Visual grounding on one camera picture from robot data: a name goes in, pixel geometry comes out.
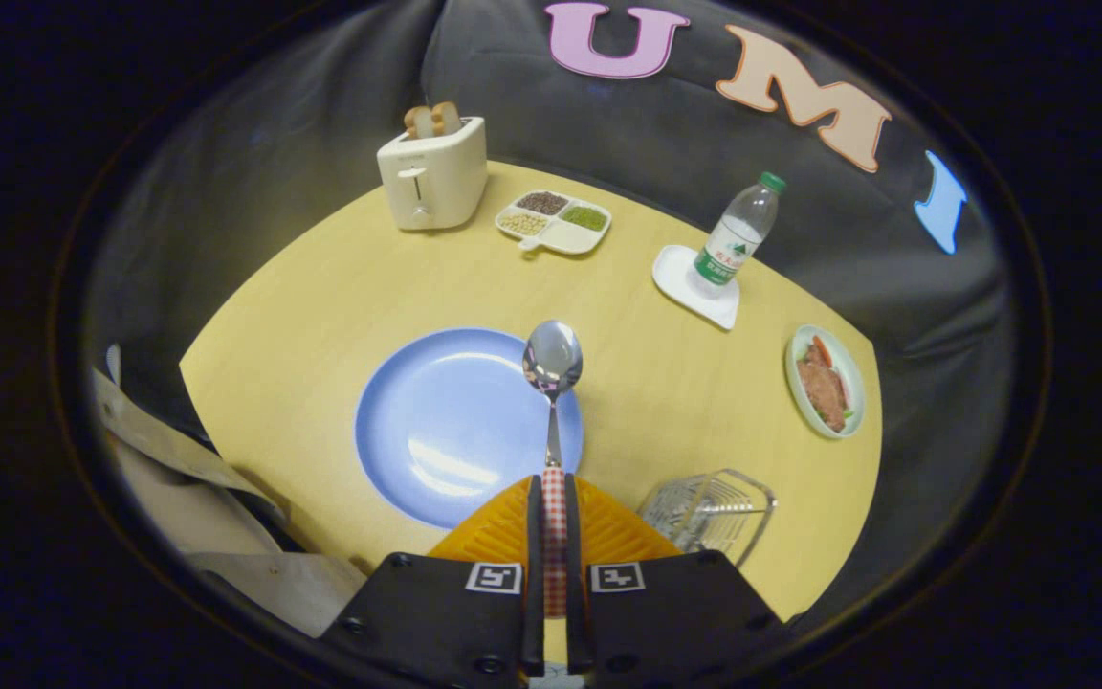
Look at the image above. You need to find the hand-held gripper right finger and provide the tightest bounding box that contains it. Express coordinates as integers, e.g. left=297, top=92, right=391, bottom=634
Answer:
left=565, top=474, right=786, bottom=676

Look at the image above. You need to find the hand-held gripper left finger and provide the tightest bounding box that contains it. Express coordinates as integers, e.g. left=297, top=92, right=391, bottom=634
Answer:
left=317, top=474, right=545, bottom=678

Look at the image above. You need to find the spoon with checked handle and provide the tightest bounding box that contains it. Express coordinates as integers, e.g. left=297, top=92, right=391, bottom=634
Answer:
left=522, top=320, right=584, bottom=618

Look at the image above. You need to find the clear perforated basket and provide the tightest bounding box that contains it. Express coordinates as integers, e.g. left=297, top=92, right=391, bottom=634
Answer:
left=637, top=468, right=779, bottom=567

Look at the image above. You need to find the blue round plate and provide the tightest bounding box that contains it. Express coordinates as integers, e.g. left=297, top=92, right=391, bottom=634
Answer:
left=354, top=327, right=585, bottom=530

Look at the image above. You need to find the white coaster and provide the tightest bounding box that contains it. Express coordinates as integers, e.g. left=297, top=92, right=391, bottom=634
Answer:
left=651, top=245, right=741, bottom=331

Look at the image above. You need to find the sliced meat portion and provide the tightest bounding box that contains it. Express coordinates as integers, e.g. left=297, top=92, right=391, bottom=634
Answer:
left=797, top=343, right=850, bottom=432

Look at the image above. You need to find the white divided dish of grains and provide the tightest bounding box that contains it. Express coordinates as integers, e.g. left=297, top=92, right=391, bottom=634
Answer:
left=495, top=189, right=613, bottom=256

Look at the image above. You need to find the pale green food plate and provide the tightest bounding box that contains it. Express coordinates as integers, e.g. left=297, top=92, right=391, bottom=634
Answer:
left=784, top=324, right=867, bottom=440

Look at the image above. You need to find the clear plastic water bottle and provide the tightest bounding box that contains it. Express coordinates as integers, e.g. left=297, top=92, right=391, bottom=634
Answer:
left=693, top=171, right=788, bottom=288

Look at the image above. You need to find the white toaster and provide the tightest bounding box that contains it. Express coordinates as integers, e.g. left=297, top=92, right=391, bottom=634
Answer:
left=377, top=116, right=489, bottom=232

